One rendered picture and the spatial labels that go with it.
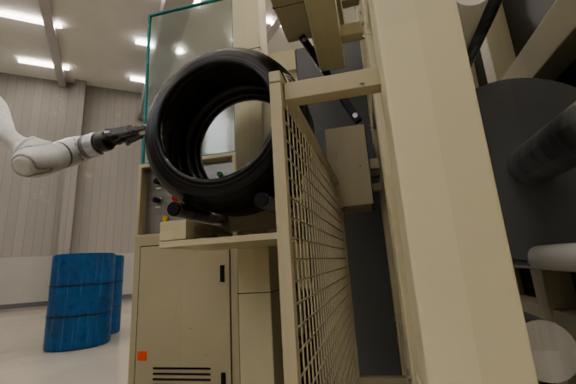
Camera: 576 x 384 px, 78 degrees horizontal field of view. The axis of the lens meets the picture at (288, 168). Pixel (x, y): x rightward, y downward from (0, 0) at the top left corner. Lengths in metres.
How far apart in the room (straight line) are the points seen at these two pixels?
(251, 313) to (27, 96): 12.34
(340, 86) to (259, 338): 1.08
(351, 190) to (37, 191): 11.53
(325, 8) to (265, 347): 1.19
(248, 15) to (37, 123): 11.51
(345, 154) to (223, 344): 0.99
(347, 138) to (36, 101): 12.33
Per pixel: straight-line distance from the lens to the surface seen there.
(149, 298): 1.91
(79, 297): 4.48
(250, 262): 1.41
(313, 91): 0.54
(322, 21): 1.31
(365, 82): 0.53
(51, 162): 1.42
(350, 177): 1.29
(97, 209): 12.17
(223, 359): 1.77
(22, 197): 12.41
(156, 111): 1.26
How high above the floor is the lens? 0.72
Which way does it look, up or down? 15 degrees up
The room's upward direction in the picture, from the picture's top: 3 degrees counter-clockwise
